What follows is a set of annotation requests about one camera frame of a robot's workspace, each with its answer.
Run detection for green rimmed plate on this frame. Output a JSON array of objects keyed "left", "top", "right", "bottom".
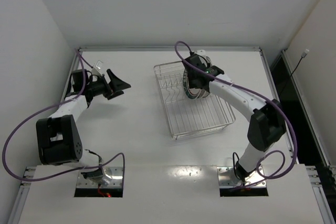
[
  {"left": 183, "top": 70, "right": 192, "bottom": 99},
  {"left": 186, "top": 88, "right": 203, "bottom": 100}
]

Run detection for white plate with grey rim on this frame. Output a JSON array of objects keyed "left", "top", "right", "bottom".
[{"left": 199, "top": 56, "right": 212, "bottom": 98}]

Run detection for metal wire dish rack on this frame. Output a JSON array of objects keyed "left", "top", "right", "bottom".
[{"left": 153, "top": 61, "right": 236, "bottom": 140}]

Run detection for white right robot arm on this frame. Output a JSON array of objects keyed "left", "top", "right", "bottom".
[{"left": 183, "top": 52, "right": 286, "bottom": 181}]

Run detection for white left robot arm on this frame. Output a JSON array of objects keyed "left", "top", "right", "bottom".
[{"left": 36, "top": 69, "right": 131, "bottom": 180}]

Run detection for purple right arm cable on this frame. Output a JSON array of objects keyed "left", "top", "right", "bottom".
[{"left": 175, "top": 41, "right": 299, "bottom": 192}]

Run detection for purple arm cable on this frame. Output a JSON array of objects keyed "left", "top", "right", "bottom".
[
  {"left": 2, "top": 48, "right": 125, "bottom": 183},
  {"left": 175, "top": 41, "right": 299, "bottom": 192}
]

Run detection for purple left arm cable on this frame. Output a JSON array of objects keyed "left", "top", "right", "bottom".
[{"left": 2, "top": 48, "right": 125, "bottom": 183}]

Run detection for black left base cable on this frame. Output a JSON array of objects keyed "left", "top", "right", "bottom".
[{"left": 85, "top": 150, "right": 103, "bottom": 163}]

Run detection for black base cable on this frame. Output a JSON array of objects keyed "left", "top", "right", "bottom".
[
  {"left": 85, "top": 150, "right": 103, "bottom": 163},
  {"left": 232, "top": 152, "right": 241, "bottom": 180}
]

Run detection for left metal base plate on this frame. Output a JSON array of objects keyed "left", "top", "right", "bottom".
[{"left": 76, "top": 166, "right": 123, "bottom": 189}]

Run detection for metal base plate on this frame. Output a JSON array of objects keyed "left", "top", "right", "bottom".
[
  {"left": 217, "top": 166, "right": 267, "bottom": 189},
  {"left": 76, "top": 166, "right": 123, "bottom": 189}
]

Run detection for black right base cable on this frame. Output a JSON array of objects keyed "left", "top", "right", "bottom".
[{"left": 232, "top": 152, "right": 241, "bottom": 180}]

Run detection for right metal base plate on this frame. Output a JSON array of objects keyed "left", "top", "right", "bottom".
[{"left": 217, "top": 166, "right": 267, "bottom": 189}]

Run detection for black cable with white plug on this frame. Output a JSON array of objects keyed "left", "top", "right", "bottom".
[{"left": 278, "top": 49, "right": 310, "bottom": 96}]

